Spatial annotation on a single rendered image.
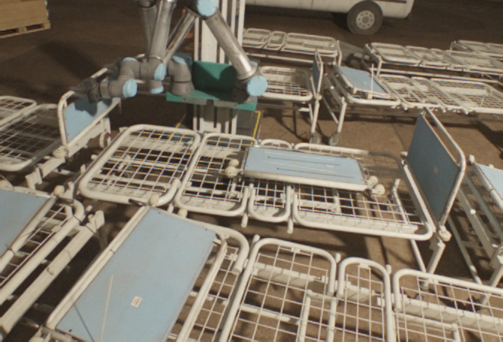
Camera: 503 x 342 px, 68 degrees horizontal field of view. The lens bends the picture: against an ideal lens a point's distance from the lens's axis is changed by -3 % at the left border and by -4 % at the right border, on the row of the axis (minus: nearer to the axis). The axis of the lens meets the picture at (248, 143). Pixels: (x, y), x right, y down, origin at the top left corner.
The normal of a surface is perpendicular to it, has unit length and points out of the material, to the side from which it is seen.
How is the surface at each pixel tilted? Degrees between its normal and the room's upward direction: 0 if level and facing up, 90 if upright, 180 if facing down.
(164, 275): 7
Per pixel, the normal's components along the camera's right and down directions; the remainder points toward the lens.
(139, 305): 0.20, -0.85
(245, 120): -0.13, 0.46
